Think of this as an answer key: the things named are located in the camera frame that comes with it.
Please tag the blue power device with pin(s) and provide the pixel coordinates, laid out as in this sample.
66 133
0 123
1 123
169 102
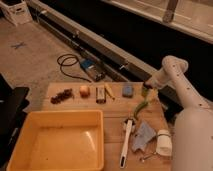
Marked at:
93 70

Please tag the green plastic cup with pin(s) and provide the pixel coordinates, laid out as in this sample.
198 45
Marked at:
144 92

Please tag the bunch of dark grapes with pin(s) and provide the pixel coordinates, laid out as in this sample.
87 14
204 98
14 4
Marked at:
62 96

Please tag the blue crumpled cloth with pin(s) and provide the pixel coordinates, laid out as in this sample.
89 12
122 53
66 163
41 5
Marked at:
144 134

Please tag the yellow plastic tray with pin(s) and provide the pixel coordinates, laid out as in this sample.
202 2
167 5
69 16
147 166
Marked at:
60 141

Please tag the blue sponge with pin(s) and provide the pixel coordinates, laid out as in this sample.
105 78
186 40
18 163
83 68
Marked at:
127 90

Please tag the white cardboard box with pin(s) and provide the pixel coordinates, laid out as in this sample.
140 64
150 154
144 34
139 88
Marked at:
17 14

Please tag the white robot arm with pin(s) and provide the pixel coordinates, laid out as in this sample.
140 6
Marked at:
193 130

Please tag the metal fork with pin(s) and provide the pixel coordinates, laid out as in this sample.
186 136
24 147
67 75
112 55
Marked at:
144 158

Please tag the dark metal cup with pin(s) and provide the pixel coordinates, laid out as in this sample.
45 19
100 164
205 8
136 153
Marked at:
146 86

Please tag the orange apple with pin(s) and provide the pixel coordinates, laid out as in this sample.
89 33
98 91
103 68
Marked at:
84 91

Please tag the dark rectangular box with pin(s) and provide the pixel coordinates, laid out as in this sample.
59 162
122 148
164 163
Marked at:
100 95

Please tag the black equipment at left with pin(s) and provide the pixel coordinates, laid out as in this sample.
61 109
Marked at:
12 104

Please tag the white handled brush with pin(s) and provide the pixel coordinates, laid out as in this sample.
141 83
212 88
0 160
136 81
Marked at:
125 145

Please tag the wooden board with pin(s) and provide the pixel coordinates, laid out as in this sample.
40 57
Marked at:
115 112

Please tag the white plastic jar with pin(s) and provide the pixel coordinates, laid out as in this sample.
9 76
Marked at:
164 143

